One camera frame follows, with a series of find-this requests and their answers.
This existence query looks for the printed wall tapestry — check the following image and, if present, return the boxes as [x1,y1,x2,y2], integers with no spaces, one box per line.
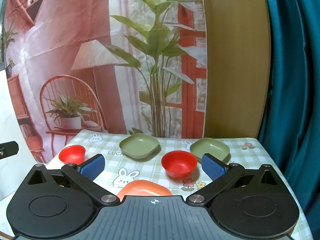
[0,0,208,164]

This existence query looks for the red bowl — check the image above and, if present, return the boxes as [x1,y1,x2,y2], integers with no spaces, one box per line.
[161,150,198,179]
[59,145,86,164]

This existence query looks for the wooden panel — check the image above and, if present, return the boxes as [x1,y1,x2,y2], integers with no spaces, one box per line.
[201,0,272,139]

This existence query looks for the teal curtain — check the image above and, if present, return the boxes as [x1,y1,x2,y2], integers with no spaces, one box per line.
[257,0,320,230]

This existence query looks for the green square plate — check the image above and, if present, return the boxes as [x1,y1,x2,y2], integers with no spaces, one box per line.
[119,134,161,159]
[189,138,230,163]

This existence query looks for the orange square plate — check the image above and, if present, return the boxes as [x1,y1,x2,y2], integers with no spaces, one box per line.
[116,180,173,202]

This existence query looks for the checked bunny tablecloth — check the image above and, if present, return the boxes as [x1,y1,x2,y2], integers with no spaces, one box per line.
[46,130,310,240]

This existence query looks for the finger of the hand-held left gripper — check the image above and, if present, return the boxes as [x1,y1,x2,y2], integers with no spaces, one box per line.
[0,142,19,159]

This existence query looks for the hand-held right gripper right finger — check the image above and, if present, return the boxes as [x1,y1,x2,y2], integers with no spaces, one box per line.
[186,152,285,208]

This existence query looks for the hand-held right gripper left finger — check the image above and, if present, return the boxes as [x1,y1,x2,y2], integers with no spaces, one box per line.
[26,154,120,207]

